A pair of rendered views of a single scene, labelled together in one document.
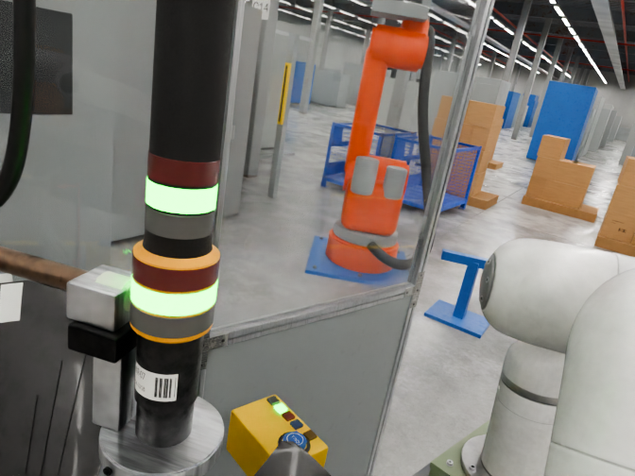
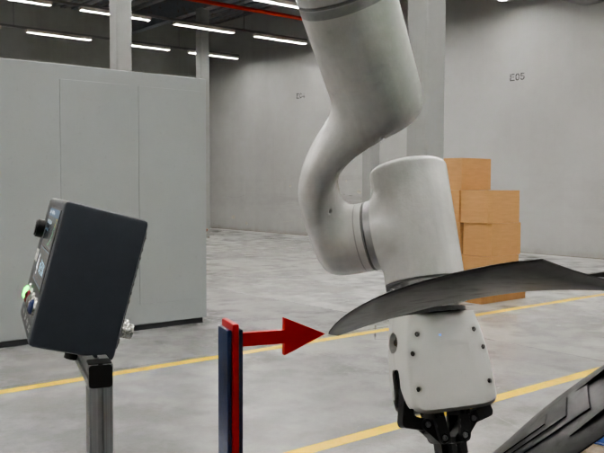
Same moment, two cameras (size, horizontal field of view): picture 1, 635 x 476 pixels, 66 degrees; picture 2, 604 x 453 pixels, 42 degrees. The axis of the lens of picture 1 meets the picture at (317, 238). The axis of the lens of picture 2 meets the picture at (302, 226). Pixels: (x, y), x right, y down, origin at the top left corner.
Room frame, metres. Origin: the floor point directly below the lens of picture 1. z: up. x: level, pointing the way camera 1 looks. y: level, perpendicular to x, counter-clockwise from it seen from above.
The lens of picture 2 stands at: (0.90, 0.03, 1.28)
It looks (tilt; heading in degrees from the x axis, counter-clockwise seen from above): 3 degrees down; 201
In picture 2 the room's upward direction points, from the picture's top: straight up
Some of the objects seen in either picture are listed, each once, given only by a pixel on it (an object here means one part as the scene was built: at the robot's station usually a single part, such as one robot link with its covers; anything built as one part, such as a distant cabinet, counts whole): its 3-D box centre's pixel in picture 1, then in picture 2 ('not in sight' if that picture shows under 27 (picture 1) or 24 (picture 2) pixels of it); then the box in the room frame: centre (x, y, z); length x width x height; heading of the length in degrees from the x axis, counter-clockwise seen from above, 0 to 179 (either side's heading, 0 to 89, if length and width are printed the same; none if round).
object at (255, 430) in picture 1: (274, 450); not in sight; (0.69, 0.01, 1.02); 0.16 x 0.10 x 0.11; 43
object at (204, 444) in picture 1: (152, 369); not in sight; (0.23, 0.08, 1.49); 0.09 x 0.07 x 0.10; 78
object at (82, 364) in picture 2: not in sight; (89, 357); (0.02, -0.63, 1.04); 0.24 x 0.03 x 0.03; 43
